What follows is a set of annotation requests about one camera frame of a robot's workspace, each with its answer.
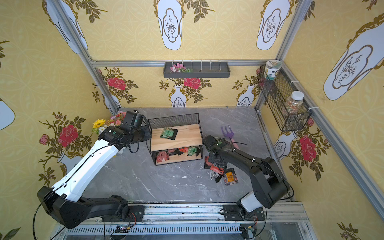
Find green tea bag shelf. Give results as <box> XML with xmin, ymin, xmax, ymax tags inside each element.
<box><xmin>187</xmin><ymin>146</ymin><xmax>201</xmax><ymax>157</ymax></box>

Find black red tea bag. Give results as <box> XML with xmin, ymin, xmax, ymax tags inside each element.
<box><xmin>210</xmin><ymin>165</ymin><xmax>225</xmax><ymax>176</ymax></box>

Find silver black tea bag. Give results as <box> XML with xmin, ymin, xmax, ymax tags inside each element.
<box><xmin>210</xmin><ymin>172</ymin><xmax>222</xmax><ymax>184</ymax></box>

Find green grape oolong tea bag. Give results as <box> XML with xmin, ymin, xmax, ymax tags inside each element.
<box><xmin>160</xmin><ymin>127</ymin><xmax>179</xmax><ymax>141</ymax></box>

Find orange label tea bag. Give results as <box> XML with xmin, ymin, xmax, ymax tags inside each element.
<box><xmin>223</xmin><ymin>168</ymin><xmax>239</xmax><ymax>186</ymax></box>

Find red tea bag shelf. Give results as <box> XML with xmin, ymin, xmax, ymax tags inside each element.
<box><xmin>156</xmin><ymin>151</ymin><xmax>170</xmax><ymax>163</ymax></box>

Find black wire two-tier shelf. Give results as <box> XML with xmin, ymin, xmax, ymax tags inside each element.
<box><xmin>147</xmin><ymin>113</ymin><xmax>204</xmax><ymax>166</ymax></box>

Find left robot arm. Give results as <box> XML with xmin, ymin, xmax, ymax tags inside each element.
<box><xmin>37</xmin><ymin>111</ymin><xmax>151</xmax><ymax>229</ymax></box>

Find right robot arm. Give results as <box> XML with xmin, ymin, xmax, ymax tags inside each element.
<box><xmin>203</xmin><ymin>135</ymin><xmax>293</xmax><ymax>213</ymax></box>

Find purple garden fork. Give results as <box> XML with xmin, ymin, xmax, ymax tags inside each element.
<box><xmin>221</xmin><ymin>125</ymin><xmax>239</xmax><ymax>149</ymax></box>

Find flower bouquet white fence planter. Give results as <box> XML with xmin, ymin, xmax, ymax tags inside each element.
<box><xmin>92</xmin><ymin>111</ymin><xmax>126</xmax><ymax>135</ymax></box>

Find pink flowers in tray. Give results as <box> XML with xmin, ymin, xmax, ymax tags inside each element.
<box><xmin>170</xmin><ymin>63</ymin><xmax>192</xmax><ymax>73</ymax></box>

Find glass jar white lid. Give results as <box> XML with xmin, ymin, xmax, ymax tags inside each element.
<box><xmin>285</xmin><ymin>91</ymin><xmax>305</xmax><ymax>115</ymax></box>

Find green label jar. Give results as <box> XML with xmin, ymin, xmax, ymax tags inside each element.
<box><xmin>264</xmin><ymin>60</ymin><xmax>282</xmax><ymax>81</ymax></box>

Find small circuit board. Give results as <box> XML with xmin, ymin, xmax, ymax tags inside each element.
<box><xmin>115</xmin><ymin>225</ymin><xmax>131</xmax><ymax>233</ymax></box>

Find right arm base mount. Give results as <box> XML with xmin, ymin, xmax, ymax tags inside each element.
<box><xmin>219</xmin><ymin>205</ymin><xmax>266</xmax><ymax>221</ymax></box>

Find dark wall tray shelf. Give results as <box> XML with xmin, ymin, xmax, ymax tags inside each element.
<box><xmin>163</xmin><ymin>61</ymin><xmax>231</xmax><ymax>79</ymax></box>

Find black wire wall basket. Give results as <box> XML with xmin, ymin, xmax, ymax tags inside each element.
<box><xmin>261</xmin><ymin>70</ymin><xmax>312</xmax><ymax>132</ymax></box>

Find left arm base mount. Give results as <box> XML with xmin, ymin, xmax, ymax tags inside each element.
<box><xmin>102</xmin><ymin>205</ymin><xmax>145</xmax><ymax>223</ymax></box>

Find aluminium rail front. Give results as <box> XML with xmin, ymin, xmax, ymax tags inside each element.
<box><xmin>56</xmin><ymin>202</ymin><xmax>310</xmax><ymax>225</ymax></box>

